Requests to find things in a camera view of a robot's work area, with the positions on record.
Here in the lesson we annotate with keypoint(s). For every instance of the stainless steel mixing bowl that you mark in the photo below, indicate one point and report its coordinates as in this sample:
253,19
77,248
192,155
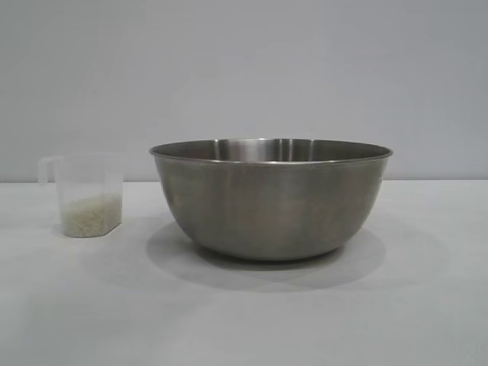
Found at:
270,206

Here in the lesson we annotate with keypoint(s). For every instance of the white rice grains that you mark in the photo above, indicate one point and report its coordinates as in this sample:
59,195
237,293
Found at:
91,215

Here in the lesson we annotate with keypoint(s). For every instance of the translucent plastic measuring cup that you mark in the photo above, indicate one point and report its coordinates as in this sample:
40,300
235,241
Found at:
87,175

